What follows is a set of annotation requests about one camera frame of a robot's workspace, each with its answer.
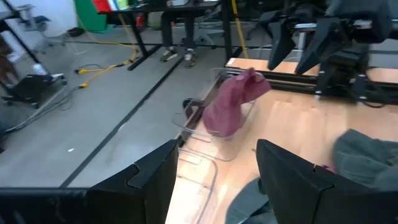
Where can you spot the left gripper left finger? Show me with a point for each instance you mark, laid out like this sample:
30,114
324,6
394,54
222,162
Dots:
146,193

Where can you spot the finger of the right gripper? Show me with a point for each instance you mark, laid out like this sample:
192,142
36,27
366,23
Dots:
326,40
281,40

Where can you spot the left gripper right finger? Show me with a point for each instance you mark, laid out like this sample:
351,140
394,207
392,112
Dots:
304,199

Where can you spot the maroon baseball cap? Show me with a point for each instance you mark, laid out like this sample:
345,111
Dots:
326,168
227,109

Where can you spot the dark green baseball cap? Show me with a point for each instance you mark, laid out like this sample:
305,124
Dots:
363,158

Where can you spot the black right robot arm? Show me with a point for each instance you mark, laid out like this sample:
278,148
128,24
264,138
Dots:
342,71

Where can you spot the clear plastic bin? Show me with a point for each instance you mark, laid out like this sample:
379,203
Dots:
224,149
194,186

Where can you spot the person's leg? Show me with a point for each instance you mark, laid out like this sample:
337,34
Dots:
189,31
168,31

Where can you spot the person's shoe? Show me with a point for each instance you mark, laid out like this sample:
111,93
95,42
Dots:
189,59
168,55

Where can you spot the black rolling chair base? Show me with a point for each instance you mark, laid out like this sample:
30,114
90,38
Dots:
31,87

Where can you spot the green panel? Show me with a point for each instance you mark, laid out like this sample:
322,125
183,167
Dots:
90,15

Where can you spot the black aluminium rail frame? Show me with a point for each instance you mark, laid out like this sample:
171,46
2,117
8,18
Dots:
292,82

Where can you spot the black desk frame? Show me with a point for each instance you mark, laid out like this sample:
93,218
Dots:
149,8

